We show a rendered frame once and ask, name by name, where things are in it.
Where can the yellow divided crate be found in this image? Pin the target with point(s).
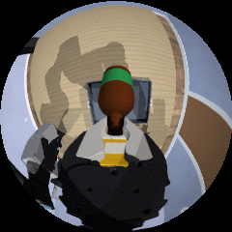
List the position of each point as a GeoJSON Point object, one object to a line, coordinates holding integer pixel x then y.
{"type": "Point", "coordinates": [114, 153]}

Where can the brown bottle with green label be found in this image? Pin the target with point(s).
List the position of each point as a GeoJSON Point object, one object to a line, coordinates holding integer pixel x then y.
{"type": "Point", "coordinates": [116, 97]}

